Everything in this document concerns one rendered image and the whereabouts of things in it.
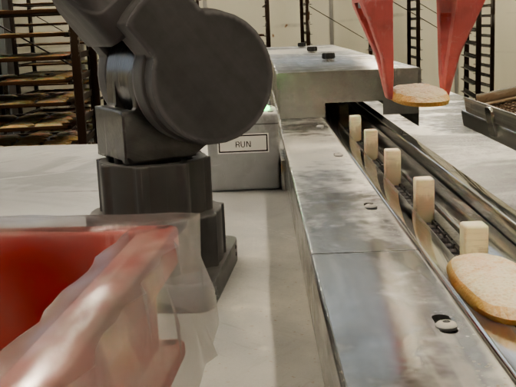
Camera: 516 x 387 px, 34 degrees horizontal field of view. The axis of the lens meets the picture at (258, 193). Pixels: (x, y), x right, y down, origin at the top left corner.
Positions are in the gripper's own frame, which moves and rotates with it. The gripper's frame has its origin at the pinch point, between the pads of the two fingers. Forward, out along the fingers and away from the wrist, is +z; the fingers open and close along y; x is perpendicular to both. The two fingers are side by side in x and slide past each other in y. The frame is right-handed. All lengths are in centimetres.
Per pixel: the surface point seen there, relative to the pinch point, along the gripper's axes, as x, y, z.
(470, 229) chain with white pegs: 18.0, 0.6, 6.2
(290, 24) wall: -700, -22, -1
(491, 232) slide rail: 11.7, -2.3, 8.1
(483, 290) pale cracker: 25.4, 1.9, 7.1
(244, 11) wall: -700, 18, -14
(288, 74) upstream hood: -44.7, 7.5, 1.5
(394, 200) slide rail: 1.4, 2.0, 8.1
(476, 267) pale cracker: 22.1, 1.3, 7.1
